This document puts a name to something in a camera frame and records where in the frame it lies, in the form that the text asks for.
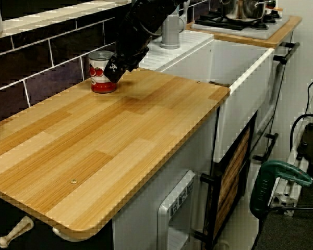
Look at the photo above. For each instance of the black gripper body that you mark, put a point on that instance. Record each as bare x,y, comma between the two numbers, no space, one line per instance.
130,58

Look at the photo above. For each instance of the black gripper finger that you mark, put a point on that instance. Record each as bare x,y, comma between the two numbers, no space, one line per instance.
127,69
114,70

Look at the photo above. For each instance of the red tomato can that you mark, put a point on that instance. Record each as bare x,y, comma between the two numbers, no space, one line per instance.
99,83

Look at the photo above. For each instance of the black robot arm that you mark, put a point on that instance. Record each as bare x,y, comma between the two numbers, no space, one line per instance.
146,20

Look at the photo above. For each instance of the grey toy faucet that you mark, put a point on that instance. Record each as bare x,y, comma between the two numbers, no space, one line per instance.
170,34

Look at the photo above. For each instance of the dark tiled backsplash with ledge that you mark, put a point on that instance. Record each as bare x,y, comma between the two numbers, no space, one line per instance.
41,52

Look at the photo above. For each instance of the white toy sink unit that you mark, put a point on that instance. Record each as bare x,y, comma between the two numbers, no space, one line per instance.
240,65

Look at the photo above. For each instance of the steel cooking pot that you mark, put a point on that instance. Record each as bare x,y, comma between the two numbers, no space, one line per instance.
245,10

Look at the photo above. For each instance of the grey toy stove top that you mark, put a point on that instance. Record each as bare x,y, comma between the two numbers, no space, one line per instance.
266,32

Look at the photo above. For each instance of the white kitchen cabinet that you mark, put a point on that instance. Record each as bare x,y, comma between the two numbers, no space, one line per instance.
141,208

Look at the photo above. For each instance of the black framed wooden door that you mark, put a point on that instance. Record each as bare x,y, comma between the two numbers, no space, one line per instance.
234,166

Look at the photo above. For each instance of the grey ice dispenser panel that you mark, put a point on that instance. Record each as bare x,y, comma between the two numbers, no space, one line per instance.
164,221

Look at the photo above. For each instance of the green clamp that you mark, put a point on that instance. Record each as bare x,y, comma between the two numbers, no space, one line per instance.
260,192

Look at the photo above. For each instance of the black power box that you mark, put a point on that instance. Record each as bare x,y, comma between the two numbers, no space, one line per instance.
311,145

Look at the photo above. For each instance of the aluminium frame rail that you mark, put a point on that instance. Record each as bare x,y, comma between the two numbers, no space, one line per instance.
284,192

